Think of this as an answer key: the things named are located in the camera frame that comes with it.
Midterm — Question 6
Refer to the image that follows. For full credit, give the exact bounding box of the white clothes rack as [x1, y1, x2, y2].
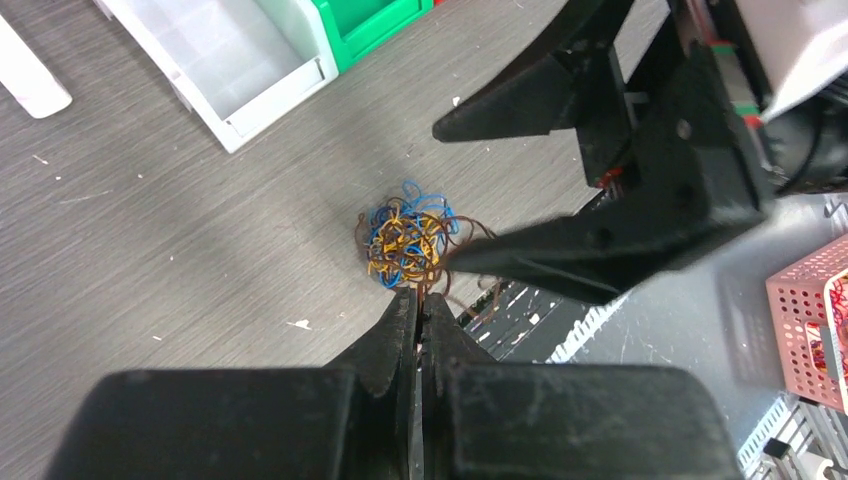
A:
[1, 17, 73, 119]

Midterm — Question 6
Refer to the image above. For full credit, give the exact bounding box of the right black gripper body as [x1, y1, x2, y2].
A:
[622, 1, 774, 265]

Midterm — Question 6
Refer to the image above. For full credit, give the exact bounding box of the green plastic bin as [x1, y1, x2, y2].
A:
[312, 0, 434, 74]

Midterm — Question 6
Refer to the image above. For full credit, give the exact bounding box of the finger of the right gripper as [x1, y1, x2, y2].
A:
[432, 0, 633, 185]
[447, 192, 769, 304]

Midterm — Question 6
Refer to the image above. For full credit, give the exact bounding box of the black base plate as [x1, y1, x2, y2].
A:
[457, 281, 598, 364]

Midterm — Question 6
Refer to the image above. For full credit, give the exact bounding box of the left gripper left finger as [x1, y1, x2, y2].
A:
[47, 289, 418, 479]

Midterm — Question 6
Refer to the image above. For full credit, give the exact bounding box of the white slotted cable duct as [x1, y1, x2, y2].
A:
[544, 292, 631, 364]

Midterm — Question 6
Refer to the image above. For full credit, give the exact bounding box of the pink perforated basket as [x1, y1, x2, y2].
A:
[765, 235, 847, 413]

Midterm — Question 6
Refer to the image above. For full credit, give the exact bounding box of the white plastic bin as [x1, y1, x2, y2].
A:
[97, 0, 339, 153]

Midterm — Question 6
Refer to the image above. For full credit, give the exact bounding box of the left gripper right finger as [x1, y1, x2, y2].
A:
[421, 294, 741, 479]

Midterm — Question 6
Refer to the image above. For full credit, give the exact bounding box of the brown cable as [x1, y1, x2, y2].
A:
[354, 210, 506, 326]

